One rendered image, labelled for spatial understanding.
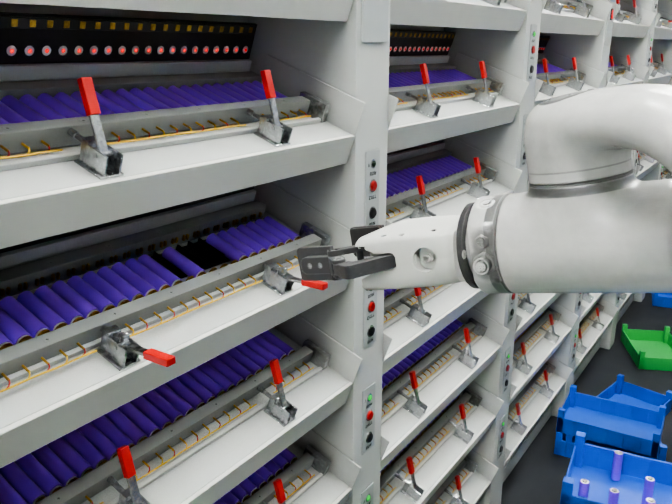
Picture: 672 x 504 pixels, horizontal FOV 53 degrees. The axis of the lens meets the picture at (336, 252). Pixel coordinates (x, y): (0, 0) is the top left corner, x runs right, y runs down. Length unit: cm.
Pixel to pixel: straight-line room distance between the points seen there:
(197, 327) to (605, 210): 49
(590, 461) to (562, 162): 117
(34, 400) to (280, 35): 64
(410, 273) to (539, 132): 16
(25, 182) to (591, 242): 47
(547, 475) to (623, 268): 182
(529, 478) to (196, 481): 153
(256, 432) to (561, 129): 63
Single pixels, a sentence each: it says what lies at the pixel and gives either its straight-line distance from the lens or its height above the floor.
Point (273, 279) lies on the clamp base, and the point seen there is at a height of 97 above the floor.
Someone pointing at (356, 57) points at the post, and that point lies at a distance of 100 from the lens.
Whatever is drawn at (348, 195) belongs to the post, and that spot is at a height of 106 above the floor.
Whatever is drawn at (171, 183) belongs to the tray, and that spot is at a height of 114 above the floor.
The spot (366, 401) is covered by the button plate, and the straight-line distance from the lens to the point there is 118.
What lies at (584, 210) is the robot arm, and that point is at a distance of 53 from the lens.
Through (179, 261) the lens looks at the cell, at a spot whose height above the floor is 101.
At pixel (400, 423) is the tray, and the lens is 139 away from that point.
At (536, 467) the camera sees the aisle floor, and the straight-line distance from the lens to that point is 234.
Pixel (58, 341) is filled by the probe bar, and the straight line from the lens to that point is 74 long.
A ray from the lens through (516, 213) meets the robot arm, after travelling 55.
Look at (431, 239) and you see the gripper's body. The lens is 57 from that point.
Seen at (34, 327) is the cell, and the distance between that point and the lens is 76.
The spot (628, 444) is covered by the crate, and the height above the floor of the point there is 10.
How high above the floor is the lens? 127
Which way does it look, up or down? 17 degrees down
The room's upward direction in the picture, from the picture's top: straight up
